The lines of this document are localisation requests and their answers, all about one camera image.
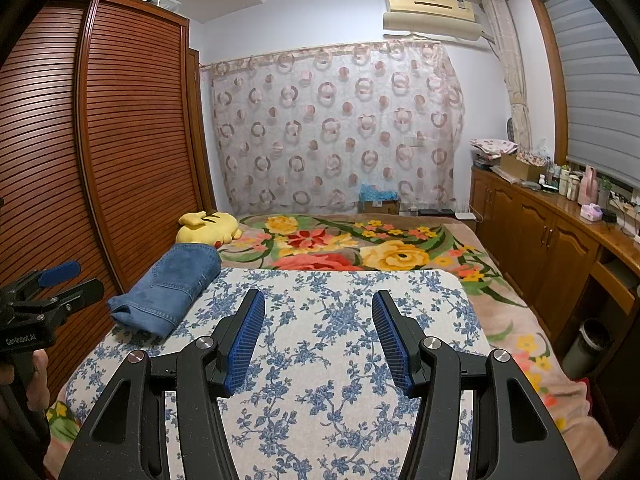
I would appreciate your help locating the colourful floral blanket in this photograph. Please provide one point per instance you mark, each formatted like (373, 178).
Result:
(325, 240)

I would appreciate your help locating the person's left hand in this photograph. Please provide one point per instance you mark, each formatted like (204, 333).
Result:
(40, 380)

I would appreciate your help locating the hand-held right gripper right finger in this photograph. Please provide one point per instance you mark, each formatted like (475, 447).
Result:
(395, 345)

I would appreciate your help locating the white router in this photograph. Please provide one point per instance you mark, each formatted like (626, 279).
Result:
(466, 216)

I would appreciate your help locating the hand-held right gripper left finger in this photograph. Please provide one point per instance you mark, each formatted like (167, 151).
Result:
(245, 345)

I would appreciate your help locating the grey window blind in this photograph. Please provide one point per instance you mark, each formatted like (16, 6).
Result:
(595, 85)

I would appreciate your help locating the blue floral white mat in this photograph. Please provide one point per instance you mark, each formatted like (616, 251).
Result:
(325, 310)

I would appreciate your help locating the pink bottle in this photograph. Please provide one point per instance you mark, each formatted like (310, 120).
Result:
(587, 185)

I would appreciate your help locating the yellow plush toy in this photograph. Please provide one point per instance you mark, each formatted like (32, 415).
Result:
(210, 225)

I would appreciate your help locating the open cardboard box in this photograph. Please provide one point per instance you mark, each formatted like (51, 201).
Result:
(522, 166)

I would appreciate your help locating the wooden louvered wardrobe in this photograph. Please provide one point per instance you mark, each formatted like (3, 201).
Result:
(125, 135)

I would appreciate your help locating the cardboard box with label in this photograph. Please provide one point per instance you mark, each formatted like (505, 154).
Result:
(380, 207)

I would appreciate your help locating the wooden sideboard cabinet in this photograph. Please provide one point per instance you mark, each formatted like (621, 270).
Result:
(530, 225)

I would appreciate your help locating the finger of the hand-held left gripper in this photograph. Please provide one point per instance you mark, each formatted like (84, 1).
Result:
(60, 272)
(80, 295)

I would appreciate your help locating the grey trash bin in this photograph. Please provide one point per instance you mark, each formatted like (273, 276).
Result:
(587, 350)

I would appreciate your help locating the blue denim pants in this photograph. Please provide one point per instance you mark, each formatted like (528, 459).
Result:
(165, 285)

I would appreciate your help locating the circle patterned sheer curtain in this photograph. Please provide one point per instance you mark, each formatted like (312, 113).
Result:
(325, 125)

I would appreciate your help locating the pink tissue box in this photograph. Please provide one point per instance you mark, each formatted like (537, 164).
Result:
(591, 211)

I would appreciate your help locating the beige window curtain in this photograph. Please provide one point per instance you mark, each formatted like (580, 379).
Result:
(510, 60)

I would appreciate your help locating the cream air conditioner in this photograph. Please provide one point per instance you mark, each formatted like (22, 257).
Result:
(430, 7)

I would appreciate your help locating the folded floral cloth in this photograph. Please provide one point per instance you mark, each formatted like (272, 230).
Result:
(492, 146)

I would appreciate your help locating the black flat device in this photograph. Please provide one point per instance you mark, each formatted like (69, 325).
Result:
(436, 211)

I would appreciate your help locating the clear storage box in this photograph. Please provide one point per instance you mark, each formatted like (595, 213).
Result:
(162, 2)

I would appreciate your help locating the row of toiletry bottles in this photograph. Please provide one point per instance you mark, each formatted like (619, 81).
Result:
(562, 180)

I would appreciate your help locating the box with blue cloth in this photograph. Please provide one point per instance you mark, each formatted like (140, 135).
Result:
(377, 192)

